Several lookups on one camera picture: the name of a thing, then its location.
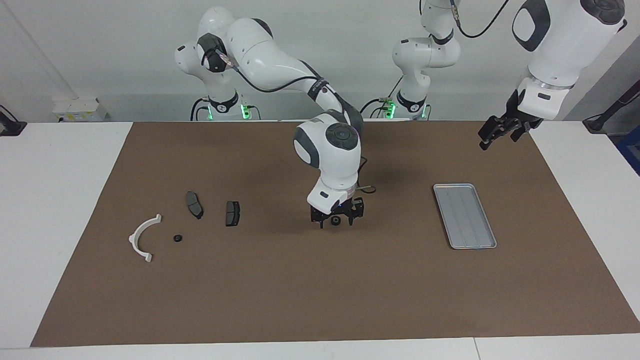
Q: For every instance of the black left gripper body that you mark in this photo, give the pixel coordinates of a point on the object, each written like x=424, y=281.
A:
x=507, y=124

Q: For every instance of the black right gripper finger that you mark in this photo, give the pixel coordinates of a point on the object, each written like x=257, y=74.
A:
x=318, y=222
x=356, y=217

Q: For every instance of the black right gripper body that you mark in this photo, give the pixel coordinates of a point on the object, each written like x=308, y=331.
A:
x=335, y=211

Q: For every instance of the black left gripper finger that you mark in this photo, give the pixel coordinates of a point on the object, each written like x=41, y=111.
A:
x=485, y=141
x=516, y=136

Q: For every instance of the large black bearing gear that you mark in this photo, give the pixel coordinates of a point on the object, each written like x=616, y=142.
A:
x=336, y=220

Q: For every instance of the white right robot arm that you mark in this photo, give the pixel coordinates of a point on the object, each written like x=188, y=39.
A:
x=330, y=150

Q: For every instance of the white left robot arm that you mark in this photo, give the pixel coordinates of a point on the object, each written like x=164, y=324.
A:
x=565, y=45

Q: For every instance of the silver metal tray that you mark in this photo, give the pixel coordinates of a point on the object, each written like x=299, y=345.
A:
x=465, y=220

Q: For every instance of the brown table mat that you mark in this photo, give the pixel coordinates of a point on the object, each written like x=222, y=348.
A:
x=325, y=280

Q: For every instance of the black stand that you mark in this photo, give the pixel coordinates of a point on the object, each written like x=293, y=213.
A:
x=595, y=122

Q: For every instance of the dark grey brake pad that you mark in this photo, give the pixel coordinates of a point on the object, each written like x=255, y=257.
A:
x=194, y=205
x=232, y=213

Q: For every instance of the blue crate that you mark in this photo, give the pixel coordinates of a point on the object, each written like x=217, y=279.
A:
x=632, y=150

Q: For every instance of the white box with yellow labels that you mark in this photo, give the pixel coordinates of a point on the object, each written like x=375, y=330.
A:
x=80, y=110

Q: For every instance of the white semicircular bracket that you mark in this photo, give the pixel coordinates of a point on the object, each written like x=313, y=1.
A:
x=134, y=239

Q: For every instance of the black clamp mount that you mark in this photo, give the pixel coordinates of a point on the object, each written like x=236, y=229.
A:
x=10, y=127

